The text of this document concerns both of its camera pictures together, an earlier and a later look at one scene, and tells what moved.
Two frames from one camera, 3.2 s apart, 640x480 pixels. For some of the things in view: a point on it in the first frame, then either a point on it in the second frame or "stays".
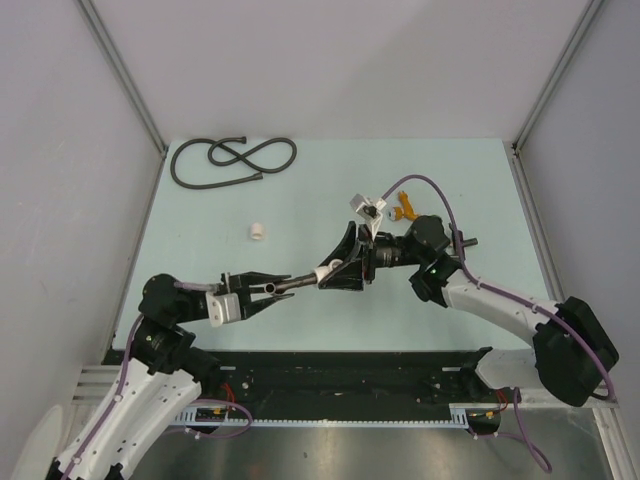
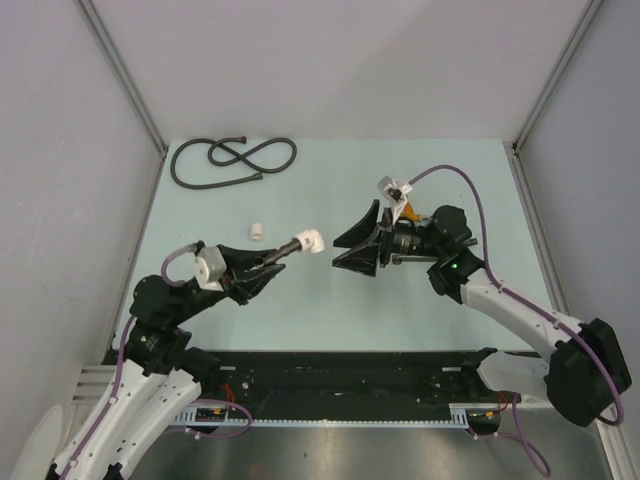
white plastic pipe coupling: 257,230 stays
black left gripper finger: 251,278 → 239,260
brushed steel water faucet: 307,279 → 289,247
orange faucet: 405,210 stays
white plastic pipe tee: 322,271 → 311,240
